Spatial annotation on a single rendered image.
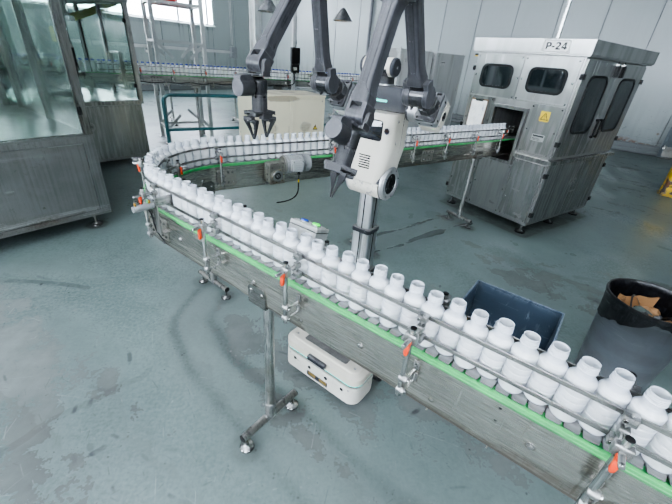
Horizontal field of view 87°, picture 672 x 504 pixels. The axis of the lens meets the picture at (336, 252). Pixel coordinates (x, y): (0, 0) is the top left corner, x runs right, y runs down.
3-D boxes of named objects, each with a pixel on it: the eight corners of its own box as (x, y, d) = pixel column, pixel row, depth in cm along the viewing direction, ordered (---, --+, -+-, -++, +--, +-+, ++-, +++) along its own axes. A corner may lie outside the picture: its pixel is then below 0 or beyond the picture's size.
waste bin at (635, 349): (559, 382, 223) (604, 300, 192) (569, 344, 255) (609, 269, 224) (648, 425, 200) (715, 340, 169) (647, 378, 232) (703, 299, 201)
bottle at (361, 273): (368, 302, 114) (375, 258, 106) (363, 313, 109) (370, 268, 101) (351, 298, 116) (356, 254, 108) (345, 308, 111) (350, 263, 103)
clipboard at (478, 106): (466, 124, 447) (473, 96, 431) (481, 128, 431) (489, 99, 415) (464, 124, 444) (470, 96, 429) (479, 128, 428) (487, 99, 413)
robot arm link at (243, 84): (271, 58, 122) (254, 57, 126) (244, 57, 114) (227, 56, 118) (272, 96, 128) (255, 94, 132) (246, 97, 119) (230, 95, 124)
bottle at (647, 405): (613, 427, 80) (650, 376, 73) (643, 449, 76) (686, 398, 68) (600, 438, 78) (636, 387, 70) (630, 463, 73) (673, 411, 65)
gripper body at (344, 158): (355, 176, 105) (363, 151, 104) (323, 164, 104) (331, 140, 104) (354, 178, 111) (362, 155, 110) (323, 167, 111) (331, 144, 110)
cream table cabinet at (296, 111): (302, 165, 605) (304, 90, 547) (321, 176, 561) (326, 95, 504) (240, 172, 547) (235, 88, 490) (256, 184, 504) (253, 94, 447)
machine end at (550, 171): (503, 186, 587) (547, 48, 491) (585, 215, 496) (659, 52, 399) (438, 200, 504) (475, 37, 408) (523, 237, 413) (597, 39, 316)
